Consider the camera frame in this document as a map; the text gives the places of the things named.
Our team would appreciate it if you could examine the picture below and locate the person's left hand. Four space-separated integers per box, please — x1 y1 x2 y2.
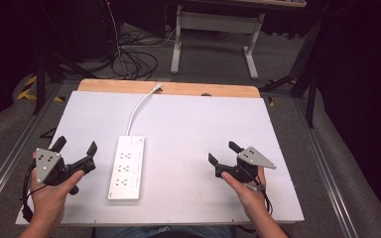
30 169 85 226

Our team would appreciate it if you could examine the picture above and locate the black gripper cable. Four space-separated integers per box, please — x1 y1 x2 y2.
242 175 275 233
19 161 49 223

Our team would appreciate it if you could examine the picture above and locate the wooden table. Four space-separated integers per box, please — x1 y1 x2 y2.
76 78 262 99

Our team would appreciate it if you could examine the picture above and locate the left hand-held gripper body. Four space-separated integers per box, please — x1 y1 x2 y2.
34 147 97 195

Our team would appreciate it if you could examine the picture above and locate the white board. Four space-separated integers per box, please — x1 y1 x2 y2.
15 90 306 227

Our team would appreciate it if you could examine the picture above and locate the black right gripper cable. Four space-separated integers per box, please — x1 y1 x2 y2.
242 175 275 233

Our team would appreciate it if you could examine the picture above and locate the black stand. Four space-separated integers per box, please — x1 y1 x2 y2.
29 0 97 116
258 19 325 129

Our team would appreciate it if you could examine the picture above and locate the person's right hand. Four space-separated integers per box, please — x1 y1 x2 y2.
220 166 268 216

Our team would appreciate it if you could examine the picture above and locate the white power strip cable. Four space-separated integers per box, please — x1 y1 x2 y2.
125 81 163 137

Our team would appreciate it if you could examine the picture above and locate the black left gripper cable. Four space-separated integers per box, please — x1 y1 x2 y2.
19 161 49 223

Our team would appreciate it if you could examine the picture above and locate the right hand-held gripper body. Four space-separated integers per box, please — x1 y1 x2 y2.
215 146 278 184

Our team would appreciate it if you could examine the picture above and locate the white power strip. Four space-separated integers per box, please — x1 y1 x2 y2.
107 135 146 202

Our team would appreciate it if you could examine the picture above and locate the bundle of black floor cables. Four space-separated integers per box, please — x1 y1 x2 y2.
78 13 187 81

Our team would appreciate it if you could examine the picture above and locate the white floor cable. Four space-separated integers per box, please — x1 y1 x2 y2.
105 0 127 78

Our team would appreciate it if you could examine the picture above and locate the white metal desk frame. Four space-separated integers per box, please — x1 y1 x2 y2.
170 4 266 80

